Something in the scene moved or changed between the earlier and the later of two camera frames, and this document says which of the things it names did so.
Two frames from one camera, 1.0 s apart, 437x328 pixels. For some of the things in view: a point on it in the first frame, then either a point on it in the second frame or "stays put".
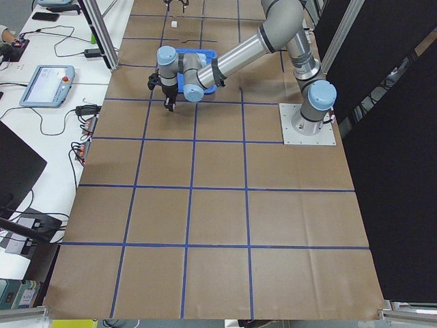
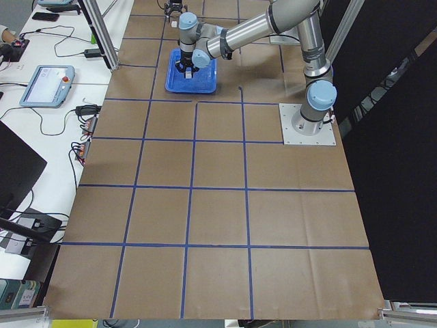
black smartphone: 46,16 stays put
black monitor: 20,165 stays put
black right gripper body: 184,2 -> 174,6
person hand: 8,36 stays put
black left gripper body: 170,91 -> 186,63
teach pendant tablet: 48,86 stays put
